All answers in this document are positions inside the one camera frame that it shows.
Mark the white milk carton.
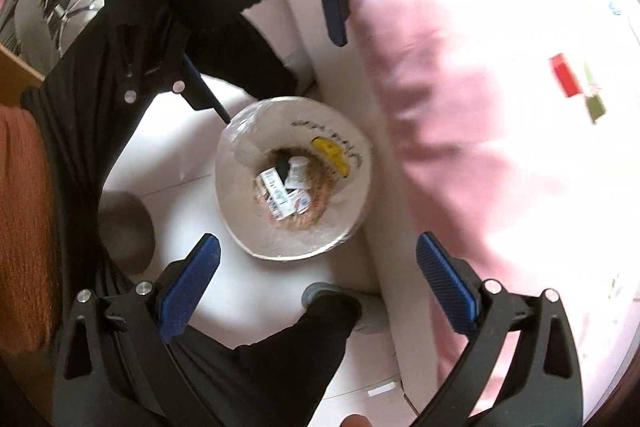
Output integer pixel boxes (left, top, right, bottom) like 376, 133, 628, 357
256, 168, 297, 221

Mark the pink floral blanket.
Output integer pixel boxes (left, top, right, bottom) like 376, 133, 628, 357
345, 0, 640, 413

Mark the red block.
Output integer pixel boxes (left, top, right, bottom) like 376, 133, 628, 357
549, 53, 587, 98

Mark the grey round object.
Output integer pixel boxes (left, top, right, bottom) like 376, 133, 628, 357
98, 191, 156, 275

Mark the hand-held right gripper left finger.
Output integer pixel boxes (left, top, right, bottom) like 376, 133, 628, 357
52, 232, 223, 427

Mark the person's right leg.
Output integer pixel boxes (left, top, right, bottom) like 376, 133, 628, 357
170, 292, 363, 427

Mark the white bin with yellow face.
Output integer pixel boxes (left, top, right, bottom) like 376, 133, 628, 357
215, 97, 373, 261

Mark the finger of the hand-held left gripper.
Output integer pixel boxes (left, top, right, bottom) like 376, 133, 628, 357
117, 24, 232, 125
318, 0, 374, 48

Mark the small white carton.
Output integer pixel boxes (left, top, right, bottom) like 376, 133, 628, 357
287, 188, 314, 214

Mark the person's right shoe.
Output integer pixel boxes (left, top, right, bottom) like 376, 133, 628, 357
301, 282, 387, 334

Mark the green box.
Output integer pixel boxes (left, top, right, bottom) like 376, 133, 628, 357
581, 62, 609, 124

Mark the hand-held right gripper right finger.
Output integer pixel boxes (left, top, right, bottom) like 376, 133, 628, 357
416, 231, 587, 427

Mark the grey cloth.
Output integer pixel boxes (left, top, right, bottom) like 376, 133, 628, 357
12, 0, 108, 55

